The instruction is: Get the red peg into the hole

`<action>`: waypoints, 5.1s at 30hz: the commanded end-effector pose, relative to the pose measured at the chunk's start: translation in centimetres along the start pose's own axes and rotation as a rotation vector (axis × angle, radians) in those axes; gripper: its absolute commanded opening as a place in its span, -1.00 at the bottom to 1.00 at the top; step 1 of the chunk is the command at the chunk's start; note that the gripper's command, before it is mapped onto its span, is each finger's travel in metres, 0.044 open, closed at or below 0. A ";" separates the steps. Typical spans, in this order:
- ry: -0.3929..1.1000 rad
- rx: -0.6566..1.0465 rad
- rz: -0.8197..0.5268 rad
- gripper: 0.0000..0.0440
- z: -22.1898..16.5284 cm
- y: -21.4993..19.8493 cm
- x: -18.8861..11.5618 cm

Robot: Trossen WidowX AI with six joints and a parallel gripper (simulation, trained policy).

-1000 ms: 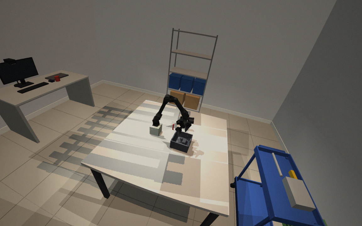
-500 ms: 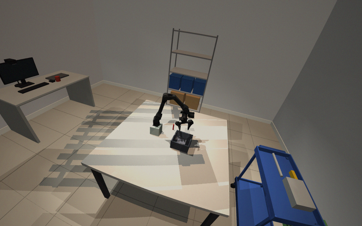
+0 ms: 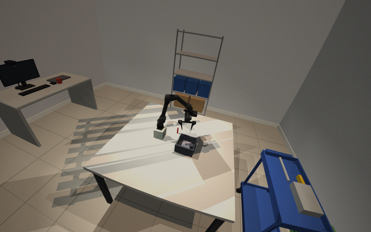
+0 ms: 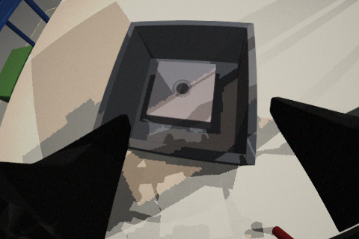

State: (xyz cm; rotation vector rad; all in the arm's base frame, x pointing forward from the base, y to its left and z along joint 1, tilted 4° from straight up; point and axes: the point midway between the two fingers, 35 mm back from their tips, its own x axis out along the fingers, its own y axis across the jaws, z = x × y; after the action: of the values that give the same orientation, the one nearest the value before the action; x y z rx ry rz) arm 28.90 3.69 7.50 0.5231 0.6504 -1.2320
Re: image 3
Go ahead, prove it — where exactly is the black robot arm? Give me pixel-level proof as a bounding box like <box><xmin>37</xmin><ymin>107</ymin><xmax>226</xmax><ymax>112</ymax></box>
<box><xmin>157</xmin><ymin>94</ymin><xmax>197</xmax><ymax>130</ymax></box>

